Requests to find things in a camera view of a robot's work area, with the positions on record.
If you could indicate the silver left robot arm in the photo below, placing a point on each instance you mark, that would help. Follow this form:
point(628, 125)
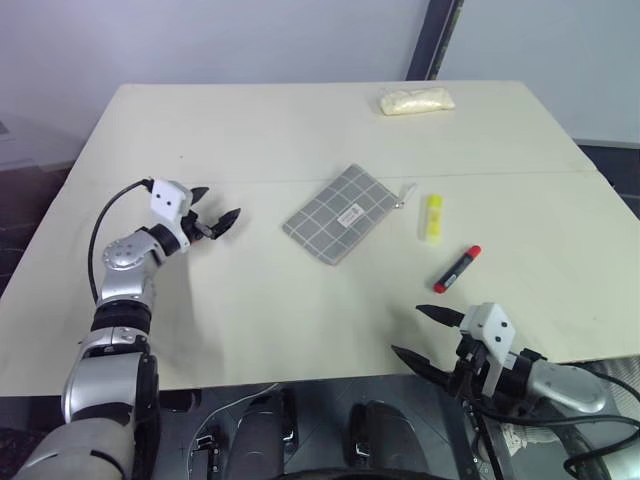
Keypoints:
point(120, 280)

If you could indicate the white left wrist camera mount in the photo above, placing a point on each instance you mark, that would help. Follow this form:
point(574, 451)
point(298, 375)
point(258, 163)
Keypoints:
point(168, 199)

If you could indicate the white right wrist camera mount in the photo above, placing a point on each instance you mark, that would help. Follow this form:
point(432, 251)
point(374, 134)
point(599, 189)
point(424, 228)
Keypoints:
point(491, 332)

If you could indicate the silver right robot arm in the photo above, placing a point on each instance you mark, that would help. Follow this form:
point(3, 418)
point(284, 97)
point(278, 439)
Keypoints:
point(560, 385)

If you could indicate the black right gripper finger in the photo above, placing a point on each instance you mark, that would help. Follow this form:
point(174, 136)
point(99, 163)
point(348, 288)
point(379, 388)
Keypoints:
point(419, 366)
point(440, 314)

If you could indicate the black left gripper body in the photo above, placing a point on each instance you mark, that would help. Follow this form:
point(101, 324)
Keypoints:
point(196, 226)

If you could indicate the yellow highlighter pen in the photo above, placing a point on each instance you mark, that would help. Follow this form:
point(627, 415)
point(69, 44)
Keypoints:
point(432, 218)

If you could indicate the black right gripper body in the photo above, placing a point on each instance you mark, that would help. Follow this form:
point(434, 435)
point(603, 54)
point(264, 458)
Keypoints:
point(469, 367)

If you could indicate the grey checked zip pouch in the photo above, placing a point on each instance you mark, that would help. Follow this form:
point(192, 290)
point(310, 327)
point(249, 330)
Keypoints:
point(342, 213)

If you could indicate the clear bag of pale grains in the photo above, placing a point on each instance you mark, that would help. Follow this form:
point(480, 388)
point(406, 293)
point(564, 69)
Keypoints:
point(416, 100)

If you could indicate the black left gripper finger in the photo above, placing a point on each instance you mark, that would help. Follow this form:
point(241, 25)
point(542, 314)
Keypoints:
point(200, 193)
point(225, 221)

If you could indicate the black marker with red caps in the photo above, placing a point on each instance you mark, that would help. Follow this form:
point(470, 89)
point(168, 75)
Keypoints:
point(457, 268)

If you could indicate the dark vertical door frame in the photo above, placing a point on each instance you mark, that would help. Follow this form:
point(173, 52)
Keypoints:
point(430, 40)

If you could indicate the dark rounded robot leg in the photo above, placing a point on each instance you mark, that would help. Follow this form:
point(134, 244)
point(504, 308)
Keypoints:
point(382, 435)
point(260, 435)

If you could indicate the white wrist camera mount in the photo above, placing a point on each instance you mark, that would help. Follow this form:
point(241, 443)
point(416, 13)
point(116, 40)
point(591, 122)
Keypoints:
point(168, 199)
point(491, 332)

